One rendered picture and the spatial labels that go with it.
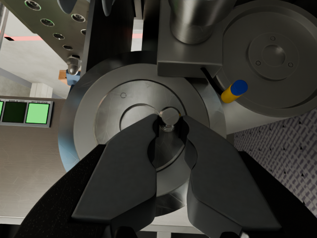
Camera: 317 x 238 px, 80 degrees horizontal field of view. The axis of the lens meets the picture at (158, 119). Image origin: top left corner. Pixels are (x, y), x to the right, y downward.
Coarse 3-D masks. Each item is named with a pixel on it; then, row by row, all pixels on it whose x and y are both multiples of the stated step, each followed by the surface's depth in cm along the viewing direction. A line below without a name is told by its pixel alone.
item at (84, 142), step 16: (144, 64) 17; (112, 80) 17; (128, 80) 17; (160, 80) 17; (176, 80) 17; (96, 96) 16; (192, 96) 16; (80, 112) 16; (192, 112) 16; (80, 128) 16; (80, 144) 16; (80, 160) 15; (176, 160) 16; (160, 176) 15; (176, 176) 15; (160, 192) 15
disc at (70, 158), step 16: (112, 64) 18; (128, 64) 18; (80, 80) 17; (96, 80) 17; (192, 80) 18; (80, 96) 17; (208, 96) 17; (64, 112) 17; (208, 112) 17; (64, 128) 17; (224, 128) 17; (64, 144) 16; (64, 160) 16; (176, 192) 16; (160, 208) 16; (176, 208) 16
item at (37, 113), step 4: (32, 104) 50; (36, 104) 50; (40, 104) 50; (44, 104) 50; (48, 104) 50; (32, 108) 50; (36, 108) 50; (40, 108) 50; (44, 108) 50; (28, 112) 49; (32, 112) 49; (36, 112) 49; (40, 112) 49; (44, 112) 49; (28, 116) 49; (32, 116) 49; (36, 116) 49; (40, 116) 49; (44, 116) 49; (28, 120) 49; (32, 120) 49; (36, 120) 49; (40, 120) 49; (44, 120) 49
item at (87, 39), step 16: (96, 0) 20; (96, 16) 20; (112, 16) 27; (96, 32) 21; (112, 32) 27; (128, 32) 40; (96, 48) 21; (112, 48) 28; (128, 48) 41; (96, 64) 21
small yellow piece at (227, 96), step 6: (204, 72) 14; (210, 78) 14; (234, 84) 11; (240, 84) 11; (246, 84) 11; (216, 90) 14; (228, 90) 12; (234, 90) 11; (240, 90) 11; (246, 90) 11; (222, 96) 13; (228, 96) 12; (234, 96) 12; (228, 102) 13
